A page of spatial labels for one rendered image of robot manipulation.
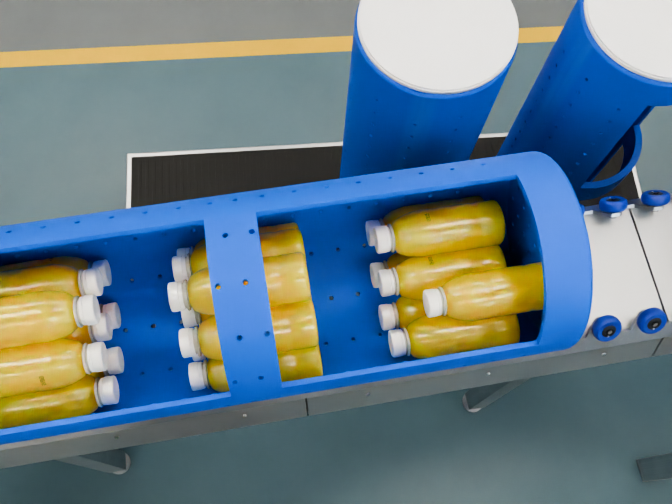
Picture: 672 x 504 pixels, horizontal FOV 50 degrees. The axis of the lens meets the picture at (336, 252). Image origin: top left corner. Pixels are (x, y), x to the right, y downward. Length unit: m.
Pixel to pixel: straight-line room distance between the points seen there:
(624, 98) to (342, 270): 0.60
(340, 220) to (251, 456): 1.08
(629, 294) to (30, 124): 1.88
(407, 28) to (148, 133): 1.29
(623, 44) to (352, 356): 0.71
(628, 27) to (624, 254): 0.39
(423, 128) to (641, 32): 0.40
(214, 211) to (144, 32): 1.74
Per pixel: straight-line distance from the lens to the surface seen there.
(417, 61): 1.26
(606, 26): 1.39
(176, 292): 0.96
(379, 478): 2.07
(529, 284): 1.02
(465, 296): 0.99
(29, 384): 1.02
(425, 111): 1.28
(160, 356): 1.14
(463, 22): 1.32
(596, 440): 2.22
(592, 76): 1.41
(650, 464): 2.18
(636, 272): 1.31
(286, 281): 0.93
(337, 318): 1.14
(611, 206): 1.28
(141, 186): 2.16
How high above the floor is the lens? 2.05
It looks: 70 degrees down
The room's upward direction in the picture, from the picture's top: 6 degrees clockwise
